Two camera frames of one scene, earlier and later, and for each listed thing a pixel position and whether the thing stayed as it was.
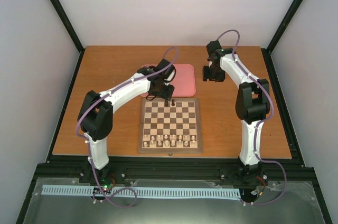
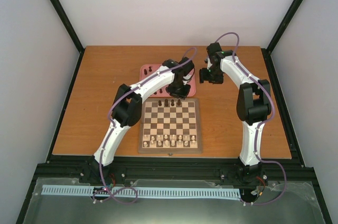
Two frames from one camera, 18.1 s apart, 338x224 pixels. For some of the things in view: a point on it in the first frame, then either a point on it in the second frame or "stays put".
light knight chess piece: [186, 142] stays put
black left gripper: [168, 95] to [182, 95]
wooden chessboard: [170, 127] stays put
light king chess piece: [173, 140] stays put
